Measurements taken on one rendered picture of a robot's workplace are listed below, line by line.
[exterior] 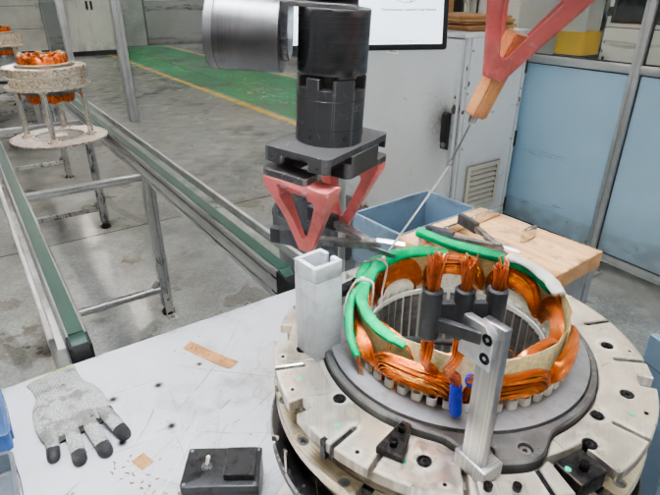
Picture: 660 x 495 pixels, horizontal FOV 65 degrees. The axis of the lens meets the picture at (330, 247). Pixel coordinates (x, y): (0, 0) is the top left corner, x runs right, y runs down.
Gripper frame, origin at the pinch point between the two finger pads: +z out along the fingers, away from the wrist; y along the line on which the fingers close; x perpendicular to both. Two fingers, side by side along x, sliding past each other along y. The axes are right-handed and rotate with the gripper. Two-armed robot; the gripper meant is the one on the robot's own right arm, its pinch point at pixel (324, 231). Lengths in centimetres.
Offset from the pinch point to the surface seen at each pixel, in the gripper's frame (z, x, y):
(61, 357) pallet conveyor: 52, -66, -4
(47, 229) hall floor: 136, -284, -118
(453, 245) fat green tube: 1.2, 10.3, -7.5
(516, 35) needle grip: -18.9, 14.2, 0.4
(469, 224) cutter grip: 8.0, 6.2, -27.6
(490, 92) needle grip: -15.1, 13.3, 0.4
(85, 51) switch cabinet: 184, -1123, -722
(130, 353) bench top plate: 42, -45, -7
